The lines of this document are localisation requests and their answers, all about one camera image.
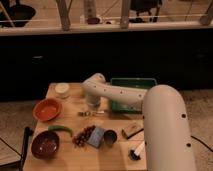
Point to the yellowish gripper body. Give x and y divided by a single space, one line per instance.
93 108

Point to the silver metal fork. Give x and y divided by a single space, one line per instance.
90 113

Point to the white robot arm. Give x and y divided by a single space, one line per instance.
166 128

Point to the orange bowl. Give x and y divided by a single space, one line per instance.
47 109

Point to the dark purple bowl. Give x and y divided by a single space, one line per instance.
45 145

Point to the blue sponge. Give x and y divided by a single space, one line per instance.
96 137

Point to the bunch of red grapes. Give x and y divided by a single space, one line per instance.
81 138

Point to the small metal cup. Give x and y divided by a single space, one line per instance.
110 137

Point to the white round container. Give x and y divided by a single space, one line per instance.
62 90

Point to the brown wooden block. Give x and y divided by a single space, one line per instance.
131 130

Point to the green plastic tray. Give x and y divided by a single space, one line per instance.
142 83

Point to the green chili pepper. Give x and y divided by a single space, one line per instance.
60 128

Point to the white handled black brush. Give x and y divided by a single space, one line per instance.
134 154

